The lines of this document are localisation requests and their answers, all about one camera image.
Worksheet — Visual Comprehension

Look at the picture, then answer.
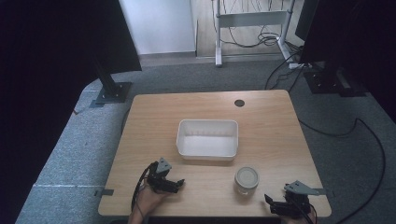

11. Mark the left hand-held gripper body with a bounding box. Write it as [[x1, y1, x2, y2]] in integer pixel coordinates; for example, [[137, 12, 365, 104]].
[[146, 157, 176, 194]]

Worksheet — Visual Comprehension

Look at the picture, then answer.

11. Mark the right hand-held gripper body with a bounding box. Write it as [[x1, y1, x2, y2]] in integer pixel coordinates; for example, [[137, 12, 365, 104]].
[[283, 179, 322, 217]]

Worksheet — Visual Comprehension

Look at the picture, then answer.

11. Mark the glass jar with white lid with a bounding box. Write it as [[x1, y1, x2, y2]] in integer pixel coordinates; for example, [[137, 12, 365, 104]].
[[233, 166, 261, 197]]

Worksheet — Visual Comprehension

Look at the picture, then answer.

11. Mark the white plastic bin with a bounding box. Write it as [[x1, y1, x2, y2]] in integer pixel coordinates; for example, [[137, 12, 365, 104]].
[[176, 119, 240, 161]]

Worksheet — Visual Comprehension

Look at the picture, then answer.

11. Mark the person's right hand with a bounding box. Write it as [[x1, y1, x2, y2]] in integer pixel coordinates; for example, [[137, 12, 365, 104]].
[[281, 208, 318, 224]]

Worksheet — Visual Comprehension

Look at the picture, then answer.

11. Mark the person's left hand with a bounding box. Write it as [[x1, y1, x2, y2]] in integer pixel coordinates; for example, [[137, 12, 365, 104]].
[[134, 185, 171, 218]]

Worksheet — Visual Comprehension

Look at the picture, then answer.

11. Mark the black stand with wide base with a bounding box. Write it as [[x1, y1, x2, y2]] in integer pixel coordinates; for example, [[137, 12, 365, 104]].
[[303, 60, 368, 98]]

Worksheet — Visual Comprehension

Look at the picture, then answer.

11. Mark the white power strip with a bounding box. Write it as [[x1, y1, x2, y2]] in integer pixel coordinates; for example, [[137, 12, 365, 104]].
[[288, 62, 313, 70]]

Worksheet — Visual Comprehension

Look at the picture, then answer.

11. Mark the black curtain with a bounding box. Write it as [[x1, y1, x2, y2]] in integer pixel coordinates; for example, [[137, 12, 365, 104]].
[[0, 0, 143, 224], [294, 0, 396, 124]]

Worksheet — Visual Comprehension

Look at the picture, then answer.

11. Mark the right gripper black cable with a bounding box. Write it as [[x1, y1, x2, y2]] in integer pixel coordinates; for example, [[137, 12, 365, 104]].
[[290, 196, 318, 224]]

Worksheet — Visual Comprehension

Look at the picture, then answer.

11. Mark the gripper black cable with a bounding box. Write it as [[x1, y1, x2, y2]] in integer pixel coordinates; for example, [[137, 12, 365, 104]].
[[131, 161, 159, 217], [290, 196, 318, 224]]

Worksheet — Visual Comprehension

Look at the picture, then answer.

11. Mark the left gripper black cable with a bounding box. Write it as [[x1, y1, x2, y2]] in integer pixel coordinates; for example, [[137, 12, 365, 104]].
[[131, 161, 159, 217]]

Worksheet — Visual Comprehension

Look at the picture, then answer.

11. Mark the grey table edge bracket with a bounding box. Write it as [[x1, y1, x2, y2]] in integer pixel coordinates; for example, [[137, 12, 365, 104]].
[[93, 189, 115, 198], [312, 188, 336, 198]]

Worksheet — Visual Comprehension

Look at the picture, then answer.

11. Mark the long black floor cable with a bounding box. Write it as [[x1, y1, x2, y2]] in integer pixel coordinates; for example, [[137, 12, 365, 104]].
[[298, 117, 388, 224]]

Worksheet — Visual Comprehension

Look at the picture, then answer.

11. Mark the black stand with base plate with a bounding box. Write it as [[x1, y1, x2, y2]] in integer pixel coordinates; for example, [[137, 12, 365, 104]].
[[89, 57, 134, 109]]

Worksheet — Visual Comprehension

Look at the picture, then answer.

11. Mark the black cable to power strip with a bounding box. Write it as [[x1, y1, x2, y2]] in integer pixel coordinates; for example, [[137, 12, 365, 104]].
[[263, 50, 304, 94]]

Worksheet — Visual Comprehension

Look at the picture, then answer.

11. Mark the tangle of black cables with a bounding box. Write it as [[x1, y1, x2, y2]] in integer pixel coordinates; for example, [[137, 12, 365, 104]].
[[218, 0, 304, 54]]

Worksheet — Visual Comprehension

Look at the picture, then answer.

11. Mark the white metal desk frame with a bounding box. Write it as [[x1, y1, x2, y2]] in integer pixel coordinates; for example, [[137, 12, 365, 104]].
[[212, 0, 297, 68]]

